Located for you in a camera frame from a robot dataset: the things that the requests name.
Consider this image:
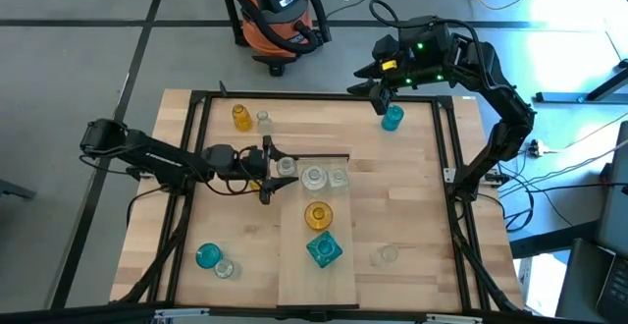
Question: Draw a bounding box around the teal glass bottle vase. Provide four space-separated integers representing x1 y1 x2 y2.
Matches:
381 104 406 133

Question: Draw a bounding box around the dark grey desk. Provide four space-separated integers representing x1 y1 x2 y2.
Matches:
508 219 628 324

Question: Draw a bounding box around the clear glass jar vase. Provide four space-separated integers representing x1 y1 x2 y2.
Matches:
214 258 238 281
371 244 400 268

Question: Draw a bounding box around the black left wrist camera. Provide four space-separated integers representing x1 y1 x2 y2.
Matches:
238 147 266 176

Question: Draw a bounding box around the clear square cut-glass vase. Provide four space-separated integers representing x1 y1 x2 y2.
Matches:
327 167 350 190

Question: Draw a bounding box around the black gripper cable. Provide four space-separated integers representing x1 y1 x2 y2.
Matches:
203 164 261 197
368 0 487 65

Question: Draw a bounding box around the grey computer monitor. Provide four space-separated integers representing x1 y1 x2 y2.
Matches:
596 120 628 259

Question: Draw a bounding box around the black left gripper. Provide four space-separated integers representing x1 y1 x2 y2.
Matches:
234 135 300 206

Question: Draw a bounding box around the teal square textured glass vase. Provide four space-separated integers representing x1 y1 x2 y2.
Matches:
305 230 344 269

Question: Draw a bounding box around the clear ribbed glass bottle vase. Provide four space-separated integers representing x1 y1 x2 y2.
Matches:
255 110 275 136

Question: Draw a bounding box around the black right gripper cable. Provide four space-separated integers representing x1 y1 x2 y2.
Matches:
368 0 487 65

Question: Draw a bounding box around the black aluminium table frame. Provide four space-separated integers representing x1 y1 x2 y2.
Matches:
110 81 526 324

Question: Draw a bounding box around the orange and black shop vacuum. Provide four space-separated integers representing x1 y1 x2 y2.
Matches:
229 0 333 78

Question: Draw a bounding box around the small clear glass vase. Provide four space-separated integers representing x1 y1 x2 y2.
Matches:
276 156 298 178

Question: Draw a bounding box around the power strip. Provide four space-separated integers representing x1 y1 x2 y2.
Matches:
527 138 550 158

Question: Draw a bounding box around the wide clear round glass vase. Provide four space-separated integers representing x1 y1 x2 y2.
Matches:
300 164 329 191

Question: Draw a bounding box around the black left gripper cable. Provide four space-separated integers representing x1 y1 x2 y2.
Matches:
203 164 261 197

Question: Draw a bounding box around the black metal post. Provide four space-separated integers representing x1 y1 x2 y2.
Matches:
215 0 248 47

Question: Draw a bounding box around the wooden shelf with black legs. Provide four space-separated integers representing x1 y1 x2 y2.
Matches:
277 152 360 310

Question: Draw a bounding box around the teal round glass vase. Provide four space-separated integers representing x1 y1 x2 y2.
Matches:
195 243 225 270

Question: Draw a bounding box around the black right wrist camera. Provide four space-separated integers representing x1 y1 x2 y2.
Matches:
399 17 452 65

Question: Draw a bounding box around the grey chair leg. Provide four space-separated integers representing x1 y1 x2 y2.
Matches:
0 179 38 201

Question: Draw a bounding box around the wide yellow ribbed glass vase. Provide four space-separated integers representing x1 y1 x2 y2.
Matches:
303 200 335 232

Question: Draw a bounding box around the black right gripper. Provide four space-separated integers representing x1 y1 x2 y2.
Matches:
346 32 408 116

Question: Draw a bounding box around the small yellow glass vase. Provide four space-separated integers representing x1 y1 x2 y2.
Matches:
232 103 254 133

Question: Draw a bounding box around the black desk foot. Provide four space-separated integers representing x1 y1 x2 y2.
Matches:
534 58 628 104

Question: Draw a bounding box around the black keyboard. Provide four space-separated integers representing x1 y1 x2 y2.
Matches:
596 257 628 323

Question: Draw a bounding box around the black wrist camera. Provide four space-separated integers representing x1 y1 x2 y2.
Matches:
238 147 266 176
399 17 452 65

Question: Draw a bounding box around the white floor cable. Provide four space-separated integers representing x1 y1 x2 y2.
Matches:
529 111 628 183

